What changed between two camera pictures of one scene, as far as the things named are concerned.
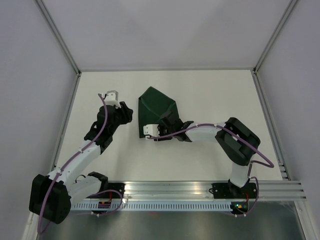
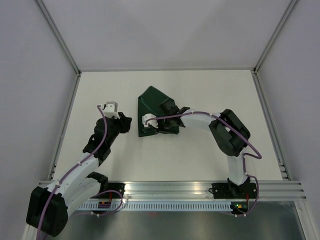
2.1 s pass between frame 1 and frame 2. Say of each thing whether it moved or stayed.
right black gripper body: moved
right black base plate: stayed
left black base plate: stayed
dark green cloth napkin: stayed
